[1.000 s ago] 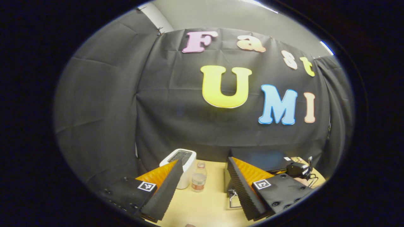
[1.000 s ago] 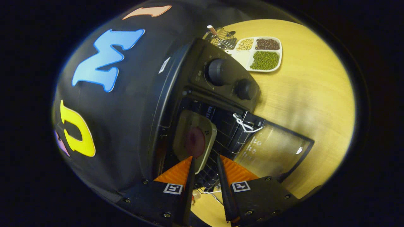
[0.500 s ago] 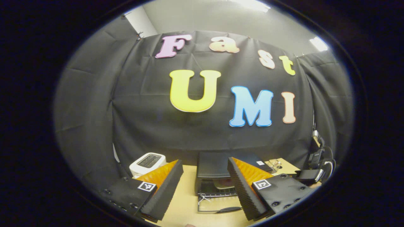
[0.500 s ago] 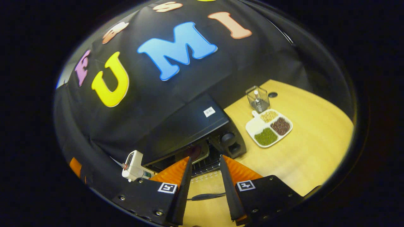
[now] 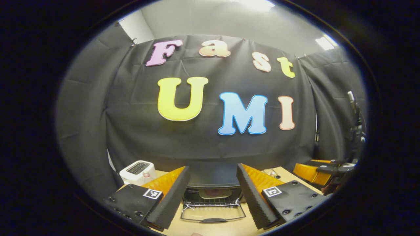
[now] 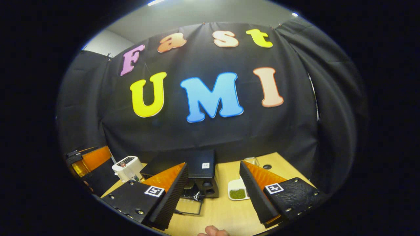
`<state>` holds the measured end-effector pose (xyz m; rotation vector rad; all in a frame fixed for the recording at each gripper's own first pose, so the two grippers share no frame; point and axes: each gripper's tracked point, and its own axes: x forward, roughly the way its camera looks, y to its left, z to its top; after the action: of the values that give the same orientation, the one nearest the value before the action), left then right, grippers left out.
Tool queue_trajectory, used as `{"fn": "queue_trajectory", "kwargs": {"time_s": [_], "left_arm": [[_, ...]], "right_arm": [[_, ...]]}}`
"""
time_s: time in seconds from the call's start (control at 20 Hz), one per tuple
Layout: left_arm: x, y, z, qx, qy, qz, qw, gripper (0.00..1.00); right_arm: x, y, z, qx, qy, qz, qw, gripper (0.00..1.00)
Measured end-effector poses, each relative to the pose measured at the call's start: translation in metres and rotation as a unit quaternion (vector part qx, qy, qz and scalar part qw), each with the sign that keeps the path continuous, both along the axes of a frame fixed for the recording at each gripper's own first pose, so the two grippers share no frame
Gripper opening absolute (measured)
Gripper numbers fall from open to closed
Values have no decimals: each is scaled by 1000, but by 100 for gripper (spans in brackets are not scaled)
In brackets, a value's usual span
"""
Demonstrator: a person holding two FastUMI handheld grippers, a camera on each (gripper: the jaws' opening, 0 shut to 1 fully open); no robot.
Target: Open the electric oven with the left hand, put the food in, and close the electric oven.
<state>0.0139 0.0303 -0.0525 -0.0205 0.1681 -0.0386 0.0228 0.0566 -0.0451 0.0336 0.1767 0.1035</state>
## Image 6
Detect white countertop appliance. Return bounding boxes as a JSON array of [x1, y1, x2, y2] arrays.
[[112, 156, 144, 183]]

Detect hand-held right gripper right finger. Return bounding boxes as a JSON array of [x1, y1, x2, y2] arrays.
[[239, 161, 324, 228]]

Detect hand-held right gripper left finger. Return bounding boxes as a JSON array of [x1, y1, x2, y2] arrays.
[[101, 162, 189, 230]]

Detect black electric oven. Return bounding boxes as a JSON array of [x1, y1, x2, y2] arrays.
[[141, 150, 220, 216]]

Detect white divided tray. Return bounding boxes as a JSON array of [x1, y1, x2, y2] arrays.
[[228, 178, 250, 201]]

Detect black backdrop cloth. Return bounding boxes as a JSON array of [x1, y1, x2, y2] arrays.
[[56, 16, 368, 197]]

